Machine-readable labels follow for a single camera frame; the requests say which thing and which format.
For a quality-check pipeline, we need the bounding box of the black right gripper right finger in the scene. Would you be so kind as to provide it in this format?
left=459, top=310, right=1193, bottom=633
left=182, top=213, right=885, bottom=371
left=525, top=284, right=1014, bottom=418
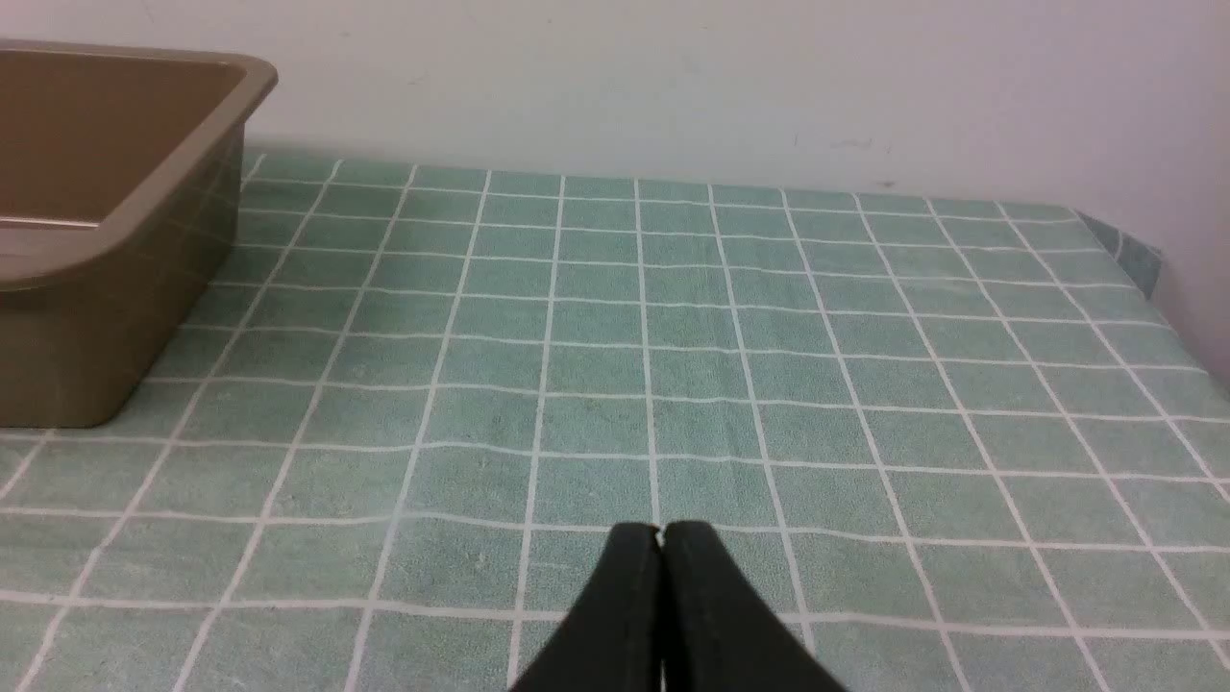
left=663, top=521, right=845, bottom=691

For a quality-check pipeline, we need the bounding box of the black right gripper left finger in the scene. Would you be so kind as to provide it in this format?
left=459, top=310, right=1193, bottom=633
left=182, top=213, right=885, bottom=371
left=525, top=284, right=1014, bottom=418
left=510, top=524, right=663, bottom=691

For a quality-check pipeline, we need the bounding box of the green checked tablecloth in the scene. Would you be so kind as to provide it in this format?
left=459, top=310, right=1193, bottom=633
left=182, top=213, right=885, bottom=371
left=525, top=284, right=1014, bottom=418
left=2, top=150, right=1228, bottom=691

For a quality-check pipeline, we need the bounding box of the olive plastic storage bin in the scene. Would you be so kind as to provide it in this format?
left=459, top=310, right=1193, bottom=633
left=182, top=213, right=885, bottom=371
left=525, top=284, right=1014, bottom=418
left=1, top=38, right=278, bottom=429

